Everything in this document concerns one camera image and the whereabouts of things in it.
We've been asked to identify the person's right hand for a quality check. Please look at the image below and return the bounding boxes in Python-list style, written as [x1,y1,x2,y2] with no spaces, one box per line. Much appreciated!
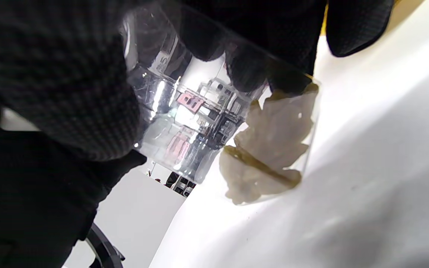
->
[0,0,395,268]

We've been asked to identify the grey ring hand controller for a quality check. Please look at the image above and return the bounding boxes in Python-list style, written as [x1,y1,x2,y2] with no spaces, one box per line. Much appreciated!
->
[85,223,125,268]

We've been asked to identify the yellow bowl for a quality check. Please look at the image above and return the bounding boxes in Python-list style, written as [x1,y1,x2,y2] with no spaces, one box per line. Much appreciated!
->
[320,3,329,37]

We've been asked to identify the clear square coffee jar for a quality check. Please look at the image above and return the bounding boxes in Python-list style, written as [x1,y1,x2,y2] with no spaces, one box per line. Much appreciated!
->
[120,0,322,206]

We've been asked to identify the green-brown seeds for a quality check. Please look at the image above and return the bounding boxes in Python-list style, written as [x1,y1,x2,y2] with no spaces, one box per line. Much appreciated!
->
[219,83,319,206]

